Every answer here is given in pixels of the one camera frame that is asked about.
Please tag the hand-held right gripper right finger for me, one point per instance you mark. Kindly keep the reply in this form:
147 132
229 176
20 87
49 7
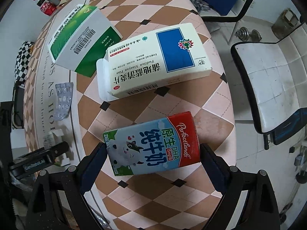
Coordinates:
215 170

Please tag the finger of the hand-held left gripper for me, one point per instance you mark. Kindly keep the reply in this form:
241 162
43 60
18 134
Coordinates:
60 148

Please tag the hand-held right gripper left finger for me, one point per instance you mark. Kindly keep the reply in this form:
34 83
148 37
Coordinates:
92 170

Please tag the blue and red milk carton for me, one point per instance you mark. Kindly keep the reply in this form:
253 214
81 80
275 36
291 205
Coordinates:
153 146

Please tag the small white open box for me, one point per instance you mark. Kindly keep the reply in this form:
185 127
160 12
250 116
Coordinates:
55 136

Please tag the silver pill blister pack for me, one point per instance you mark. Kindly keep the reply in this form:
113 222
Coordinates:
63 100

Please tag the black and blue chair base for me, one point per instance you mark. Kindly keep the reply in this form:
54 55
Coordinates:
289 127

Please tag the black and white checkered bag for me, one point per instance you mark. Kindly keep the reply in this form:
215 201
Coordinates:
22 60

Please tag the white padded chair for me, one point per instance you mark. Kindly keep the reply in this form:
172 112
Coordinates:
271 81

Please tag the white and green medicine box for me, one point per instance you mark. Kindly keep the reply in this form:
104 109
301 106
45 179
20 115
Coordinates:
81 37

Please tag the white and blue medicine box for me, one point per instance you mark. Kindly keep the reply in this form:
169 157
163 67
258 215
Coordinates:
156 61

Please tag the metal dumbbell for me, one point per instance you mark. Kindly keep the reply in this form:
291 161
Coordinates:
247 32

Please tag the red soda can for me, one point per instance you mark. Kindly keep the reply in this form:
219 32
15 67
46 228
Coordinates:
48 7

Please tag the red-capped plastic bottle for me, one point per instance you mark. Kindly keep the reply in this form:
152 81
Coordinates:
37 1

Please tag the metal weight plates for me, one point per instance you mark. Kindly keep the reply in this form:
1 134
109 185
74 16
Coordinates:
199 2

